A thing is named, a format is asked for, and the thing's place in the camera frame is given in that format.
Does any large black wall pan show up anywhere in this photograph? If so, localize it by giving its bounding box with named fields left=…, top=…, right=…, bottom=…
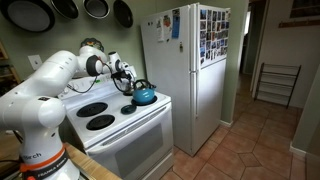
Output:
left=0, top=0, right=55, bottom=32

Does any silver rimmed hanging pan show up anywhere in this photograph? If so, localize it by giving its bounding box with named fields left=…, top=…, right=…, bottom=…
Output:
left=83, top=0, right=110, bottom=19

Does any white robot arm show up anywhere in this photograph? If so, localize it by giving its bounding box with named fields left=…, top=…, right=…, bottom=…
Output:
left=0, top=46, right=132, bottom=180

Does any white paper on fridge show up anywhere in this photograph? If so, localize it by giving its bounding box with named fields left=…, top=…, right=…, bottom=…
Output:
left=156, top=17, right=164, bottom=42

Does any blue kettle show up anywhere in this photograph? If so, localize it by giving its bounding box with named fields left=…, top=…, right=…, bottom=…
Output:
left=133, top=79, right=156, bottom=104

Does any black hanging skillet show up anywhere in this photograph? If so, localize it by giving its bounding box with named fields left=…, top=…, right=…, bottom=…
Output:
left=113, top=0, right=133, bottom=28

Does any white light switch plate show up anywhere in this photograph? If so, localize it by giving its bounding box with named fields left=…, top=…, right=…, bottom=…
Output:
left=28, top=55, right=42, bottom=70

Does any white electric stove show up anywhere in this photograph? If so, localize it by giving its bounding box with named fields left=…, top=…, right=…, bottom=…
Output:
left=59, top=74, right=173, bottom=180

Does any white refrigerator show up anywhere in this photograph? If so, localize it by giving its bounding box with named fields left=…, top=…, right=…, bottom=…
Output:
left=141, top=3, right=231, bottom=156

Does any silver stove top kettle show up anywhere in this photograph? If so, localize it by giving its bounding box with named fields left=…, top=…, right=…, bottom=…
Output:
left=124, top=80, right=134, bottom=96

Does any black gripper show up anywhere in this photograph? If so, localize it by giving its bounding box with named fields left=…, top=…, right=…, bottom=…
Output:
left=111, top=70, right=136, bottom=91

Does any black hanging frying pan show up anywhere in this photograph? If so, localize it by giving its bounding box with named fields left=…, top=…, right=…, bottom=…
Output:
left=50, top=0, right=79, bottom=19

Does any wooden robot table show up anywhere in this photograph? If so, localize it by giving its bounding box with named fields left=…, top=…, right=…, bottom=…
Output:
left=64, top=143, right=122, bottom=180

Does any black metal shoe rack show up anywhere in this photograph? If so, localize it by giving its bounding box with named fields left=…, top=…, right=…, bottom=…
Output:
left=254, top=63, right=301, bottom=108

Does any blue paper on fridge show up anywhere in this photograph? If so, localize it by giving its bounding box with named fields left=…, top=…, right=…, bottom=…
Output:
left=172, top=9, right=180, bottom=39

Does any colourful wall decoration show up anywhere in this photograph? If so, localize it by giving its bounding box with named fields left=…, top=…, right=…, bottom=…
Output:
left=80, top=38, right=104, bottom=51

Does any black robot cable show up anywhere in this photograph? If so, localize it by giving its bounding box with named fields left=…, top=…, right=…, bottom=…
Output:
left=66, top=63, right=129, bottom=95

